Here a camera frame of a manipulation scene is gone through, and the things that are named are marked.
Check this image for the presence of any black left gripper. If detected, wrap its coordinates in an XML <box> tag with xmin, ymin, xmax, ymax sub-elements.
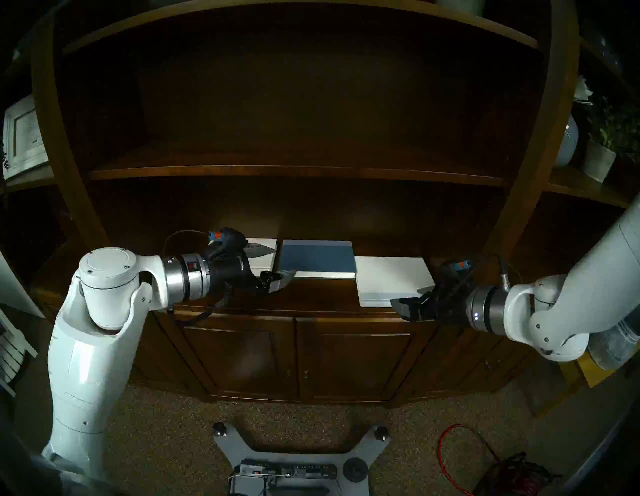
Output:
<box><xmin>207</xmin><ymin>242</ymin><xmax>298</xmax><ymax>295</ymax></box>

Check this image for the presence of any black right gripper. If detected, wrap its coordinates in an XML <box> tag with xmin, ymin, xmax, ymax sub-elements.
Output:
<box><xmin>390</xmin><ymin>279</ymin><xmax>477</xmax><ymax>327</ymax></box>

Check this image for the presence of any large white book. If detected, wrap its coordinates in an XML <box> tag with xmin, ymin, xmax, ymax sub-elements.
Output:
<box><xmin>354</xmin><ymin>256</ymin><xmax>436</xmax><ymax>308</ymax></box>

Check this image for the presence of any white book with barcode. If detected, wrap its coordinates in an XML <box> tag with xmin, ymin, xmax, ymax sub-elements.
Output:
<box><xmin>244</xmin><ymin>238</ymin><xmax>279</xmax><ymax>277</ymax></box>

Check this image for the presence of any blue cover book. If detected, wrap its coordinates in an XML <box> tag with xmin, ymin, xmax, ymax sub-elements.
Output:
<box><xmin>278</xmin><ymin>239</ymin><xmax>357</xmax><ymax>279</ymax></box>

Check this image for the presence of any dark wooden bookshelf cabinet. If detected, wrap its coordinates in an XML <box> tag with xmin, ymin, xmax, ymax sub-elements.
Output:
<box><xmin>0</xmin><ymin>0</ymin><xmax>640</xmax><ymax>406</ymax></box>

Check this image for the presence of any light wooden side table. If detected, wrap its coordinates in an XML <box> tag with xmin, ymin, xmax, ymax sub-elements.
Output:
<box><xmin>532</xmin><ymin>347</ymin><xmax>640</xmax><ymax>418</ymax></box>

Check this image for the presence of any translucent ribbed plastic jar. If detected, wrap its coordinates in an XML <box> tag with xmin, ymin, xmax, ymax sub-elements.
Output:
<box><xmin>587</xmin><ymin>320</ymin><xmax>640</xmax><ymax>371</ymax></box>

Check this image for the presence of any white vase with white flower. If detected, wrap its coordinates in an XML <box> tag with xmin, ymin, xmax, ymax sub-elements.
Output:
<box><xmin>554</xmin><ymin>75</ymin><xmax>596</xmax><ymax>168</ymax></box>

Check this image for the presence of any green plant in white pot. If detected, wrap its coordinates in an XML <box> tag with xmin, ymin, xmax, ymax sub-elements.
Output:
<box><xmin>581</xmin><ymin>95</ymin><xmax>640</xmax><ymax>183</ymax></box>

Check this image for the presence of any white slatted chair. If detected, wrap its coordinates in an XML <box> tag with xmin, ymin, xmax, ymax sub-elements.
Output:
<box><xmin>0</xmin><ymin>310</ymin><xmax>38</xmax><ymax>397</ymax></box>

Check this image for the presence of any white framed certificate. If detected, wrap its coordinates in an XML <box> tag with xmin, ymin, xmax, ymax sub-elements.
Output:
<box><xmin>2</xmin><ymin>95</ymin><xmax>50</xmax><ymax>181</ymax></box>

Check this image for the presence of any dark hanging bead plant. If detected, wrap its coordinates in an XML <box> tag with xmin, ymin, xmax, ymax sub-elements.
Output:
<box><xmin>0</xmin><ymin>142</ymin><xmax>11</xmax><ymax>206</ymax></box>

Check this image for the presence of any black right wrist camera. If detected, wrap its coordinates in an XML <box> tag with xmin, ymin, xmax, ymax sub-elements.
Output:
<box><xmin>440</xmin><ymin>259</ymin><xmax>475</xmax><ymax>287</ymax></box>

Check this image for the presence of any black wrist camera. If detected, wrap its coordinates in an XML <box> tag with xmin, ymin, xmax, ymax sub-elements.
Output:
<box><xmin>440</xmin><ymin>259</ymin><xmax>475</xmax><ymax>287</ymax></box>
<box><xmin>206</xmin><ymin>227</ymin><xmax>249</xmax><ymax>257</ymax></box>

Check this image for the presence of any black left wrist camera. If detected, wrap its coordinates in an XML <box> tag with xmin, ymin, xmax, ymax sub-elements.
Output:
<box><xmin>206</xmin><ymin>227</ymin><xmax>249</xmax><ymax>257</ymax></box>

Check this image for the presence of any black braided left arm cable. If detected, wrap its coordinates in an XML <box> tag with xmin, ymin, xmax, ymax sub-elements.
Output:
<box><xmin>167</xmin><ymin>284</ymin><xmax>232</xmax><ymax>328</ymax></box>

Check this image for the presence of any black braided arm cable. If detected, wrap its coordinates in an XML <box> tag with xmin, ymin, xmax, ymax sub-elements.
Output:
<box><xmin>480</xmin><ymin>254</ymin><xmax>523</xmax><ymax>292</ymax></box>
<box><xmin>167</xmin><ymin>284</ymin><xmax>232</xmax><ymax>328</ymax></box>

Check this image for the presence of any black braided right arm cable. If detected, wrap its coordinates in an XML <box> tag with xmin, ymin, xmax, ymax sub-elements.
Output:
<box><xmin>480</xmin><ymin>254</ymin><xmax>523</xmax><ymax>292</ymax></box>

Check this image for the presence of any thin grey camera wire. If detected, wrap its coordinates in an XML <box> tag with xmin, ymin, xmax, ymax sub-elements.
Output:
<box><xmin>162</xmin><ymin>229</ymin><xmax>212</xmax><ymax>257</ymax></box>

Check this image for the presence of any red cable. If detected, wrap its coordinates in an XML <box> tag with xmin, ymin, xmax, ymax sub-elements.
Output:
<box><xmin>437</xmin><ymin>424</ymin><xmax>501</xmax><ymax>496</ymax></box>

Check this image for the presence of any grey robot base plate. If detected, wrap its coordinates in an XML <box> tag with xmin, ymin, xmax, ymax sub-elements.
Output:
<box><xmin>211</xmin><ymin>421</ymin><xmax>390</xmax><ymax>496</ymax></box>

